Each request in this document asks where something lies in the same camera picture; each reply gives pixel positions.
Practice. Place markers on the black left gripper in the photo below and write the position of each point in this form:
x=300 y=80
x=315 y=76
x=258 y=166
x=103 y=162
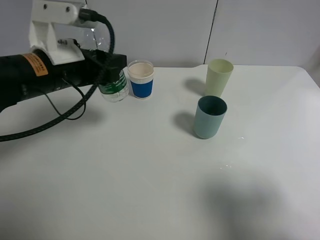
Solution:
x=80 y=73

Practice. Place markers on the clear bottle with green label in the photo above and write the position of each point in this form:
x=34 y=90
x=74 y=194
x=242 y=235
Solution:
x=112 y=90

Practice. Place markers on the teal plastic cup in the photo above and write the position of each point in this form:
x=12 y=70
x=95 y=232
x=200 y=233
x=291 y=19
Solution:
x=209 y=115

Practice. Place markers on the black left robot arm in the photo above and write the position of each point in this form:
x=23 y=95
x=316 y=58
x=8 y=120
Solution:
x=10 y=92

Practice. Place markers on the white cup with blue sleeve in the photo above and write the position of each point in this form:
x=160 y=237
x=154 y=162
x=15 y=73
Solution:
x=141 y=76

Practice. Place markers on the pale yellow plastic cup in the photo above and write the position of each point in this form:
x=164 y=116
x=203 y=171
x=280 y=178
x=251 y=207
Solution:
x=218 y=74

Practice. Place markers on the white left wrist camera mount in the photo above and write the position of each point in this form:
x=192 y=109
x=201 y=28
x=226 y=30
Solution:
x=45 y=14

